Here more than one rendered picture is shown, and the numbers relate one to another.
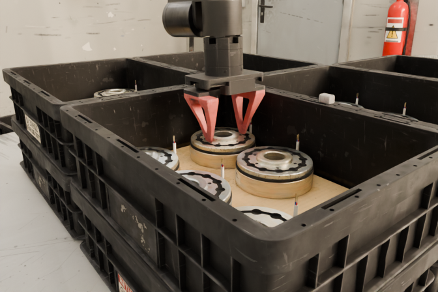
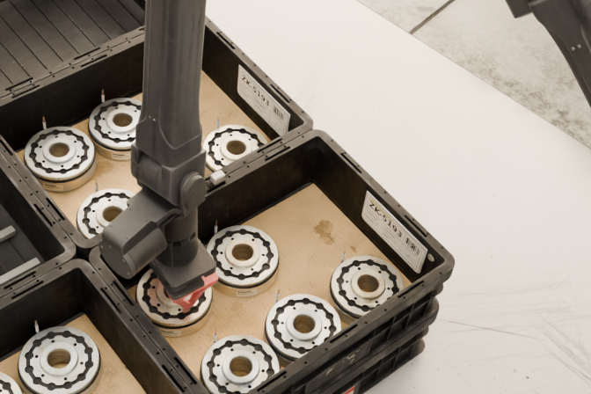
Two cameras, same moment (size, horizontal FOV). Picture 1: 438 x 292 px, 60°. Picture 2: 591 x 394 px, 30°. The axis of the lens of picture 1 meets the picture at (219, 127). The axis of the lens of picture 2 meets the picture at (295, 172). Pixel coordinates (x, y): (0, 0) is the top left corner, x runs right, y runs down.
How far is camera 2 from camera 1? 1.43 m
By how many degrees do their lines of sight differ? 80
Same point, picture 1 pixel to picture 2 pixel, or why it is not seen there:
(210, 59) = (191, 251)
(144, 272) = (357, 370)
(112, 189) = (318, 375)
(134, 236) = (340, 370)
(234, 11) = not seen: hidden behind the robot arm
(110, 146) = (336, 347)
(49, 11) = not seen: outside the picture
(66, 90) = not seen: outside the picture
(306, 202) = (283, 251)
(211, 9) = (193, 215)
